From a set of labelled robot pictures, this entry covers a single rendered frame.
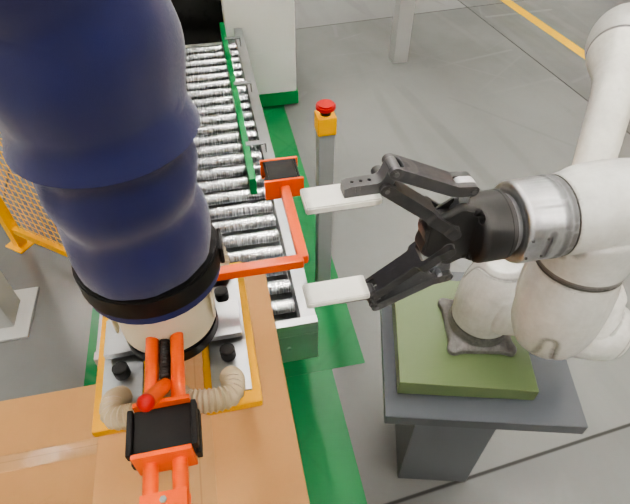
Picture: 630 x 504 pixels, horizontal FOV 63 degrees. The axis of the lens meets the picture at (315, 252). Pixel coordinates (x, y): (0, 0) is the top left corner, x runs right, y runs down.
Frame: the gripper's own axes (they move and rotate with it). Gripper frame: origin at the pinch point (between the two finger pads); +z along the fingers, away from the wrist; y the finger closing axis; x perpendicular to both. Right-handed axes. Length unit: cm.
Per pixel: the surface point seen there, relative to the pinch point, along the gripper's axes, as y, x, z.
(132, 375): 45, 19, 30
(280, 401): 65, 18, 4
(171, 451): 31.8, -3.0, 20.4
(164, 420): 32.9, 2.4, 21.6
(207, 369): 46, 17, 16
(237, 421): 65, 16, 13
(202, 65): 107, 262, 12
